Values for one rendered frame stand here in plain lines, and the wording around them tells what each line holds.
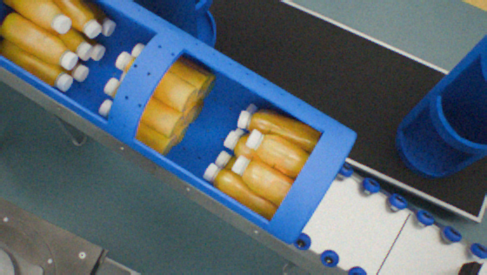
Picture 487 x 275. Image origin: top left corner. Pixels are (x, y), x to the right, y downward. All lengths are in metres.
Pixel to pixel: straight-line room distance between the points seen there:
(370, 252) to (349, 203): 0.13
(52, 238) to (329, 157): 0.62
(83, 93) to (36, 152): 1.06
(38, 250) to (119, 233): 1.08
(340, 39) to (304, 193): 1.38
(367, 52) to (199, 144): 1.19
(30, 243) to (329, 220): 0.69
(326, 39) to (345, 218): 1.14
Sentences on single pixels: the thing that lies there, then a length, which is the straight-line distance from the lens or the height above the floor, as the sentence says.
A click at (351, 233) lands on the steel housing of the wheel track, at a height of 0.93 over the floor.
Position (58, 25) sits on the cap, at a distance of 1.45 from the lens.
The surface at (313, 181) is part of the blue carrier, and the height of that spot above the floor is 1.23.
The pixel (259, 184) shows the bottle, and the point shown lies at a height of 1.13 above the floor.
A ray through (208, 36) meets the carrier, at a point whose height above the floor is 0.16.
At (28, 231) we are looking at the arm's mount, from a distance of 1.43.
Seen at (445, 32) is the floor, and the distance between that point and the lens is 2.85.
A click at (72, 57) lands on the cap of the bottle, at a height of 1.12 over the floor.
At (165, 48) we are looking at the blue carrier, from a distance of 1.31.
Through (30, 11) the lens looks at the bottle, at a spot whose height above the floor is 1.15.
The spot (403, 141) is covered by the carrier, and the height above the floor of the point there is 0.16.
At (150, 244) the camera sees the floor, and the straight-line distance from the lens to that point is 2.45.
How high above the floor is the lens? 2.42
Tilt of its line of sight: 75 degrees down
